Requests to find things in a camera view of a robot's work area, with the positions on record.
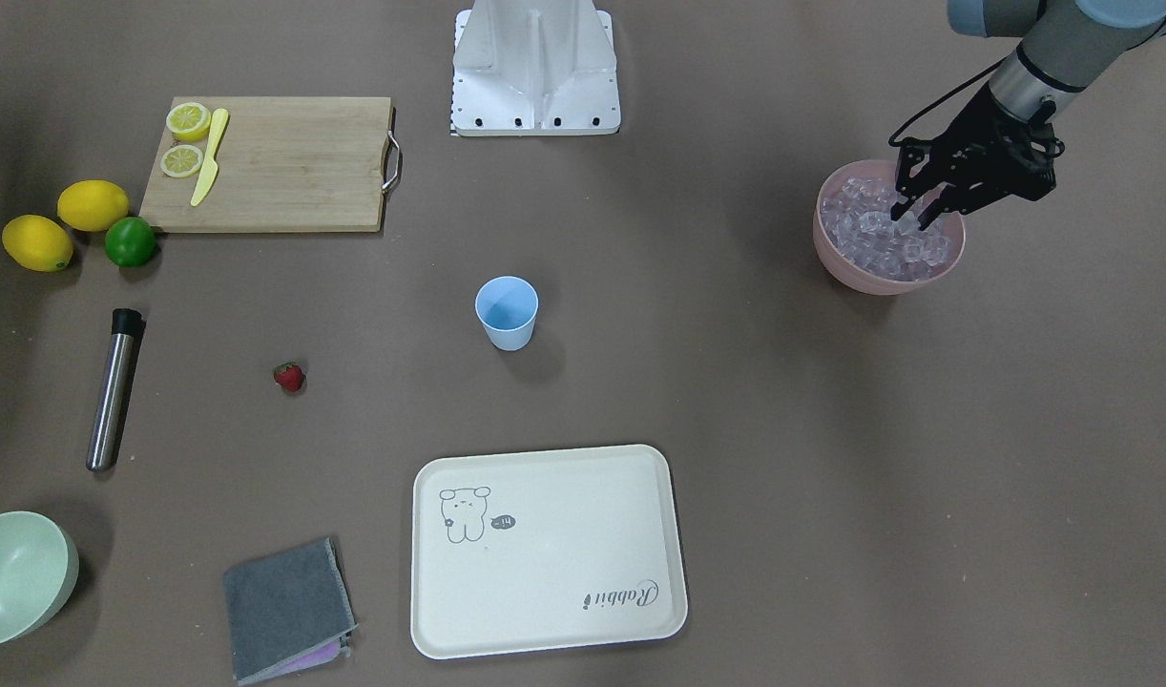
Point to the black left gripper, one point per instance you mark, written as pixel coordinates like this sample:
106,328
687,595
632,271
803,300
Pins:
971,131

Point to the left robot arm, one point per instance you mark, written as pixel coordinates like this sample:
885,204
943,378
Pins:
1063,47

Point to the clear ice cubes pile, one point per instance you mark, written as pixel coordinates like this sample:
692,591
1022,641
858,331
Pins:
879,239

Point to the light blue plastic cup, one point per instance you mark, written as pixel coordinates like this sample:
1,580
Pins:
507,308

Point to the pink bowl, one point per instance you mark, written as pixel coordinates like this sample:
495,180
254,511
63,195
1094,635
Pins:
836,258

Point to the cream rabbit tray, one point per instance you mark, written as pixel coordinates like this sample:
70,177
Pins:
545,550

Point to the wooden cutting board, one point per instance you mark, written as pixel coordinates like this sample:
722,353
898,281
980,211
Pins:
288,164

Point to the red strawberry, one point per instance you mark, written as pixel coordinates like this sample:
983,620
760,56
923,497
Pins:
290,377

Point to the yellow plastic knife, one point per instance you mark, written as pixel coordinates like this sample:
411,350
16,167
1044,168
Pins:
209,171

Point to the lemon half slice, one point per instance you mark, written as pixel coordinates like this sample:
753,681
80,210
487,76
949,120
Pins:
189,122
181,161

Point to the grey folded cloth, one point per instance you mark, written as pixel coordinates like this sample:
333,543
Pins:
287,612

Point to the green lime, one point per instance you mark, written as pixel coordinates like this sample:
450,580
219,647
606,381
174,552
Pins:
130,242

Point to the steel muddler black tip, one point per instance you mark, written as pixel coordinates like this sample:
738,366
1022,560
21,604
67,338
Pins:
126,334

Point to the yellow lemon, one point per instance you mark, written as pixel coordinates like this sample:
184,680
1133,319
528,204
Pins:
38,243
93,205

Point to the mint green bowl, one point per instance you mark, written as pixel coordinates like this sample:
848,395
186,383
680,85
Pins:
39,566

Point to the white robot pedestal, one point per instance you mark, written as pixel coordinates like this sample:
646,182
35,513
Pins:
534,68

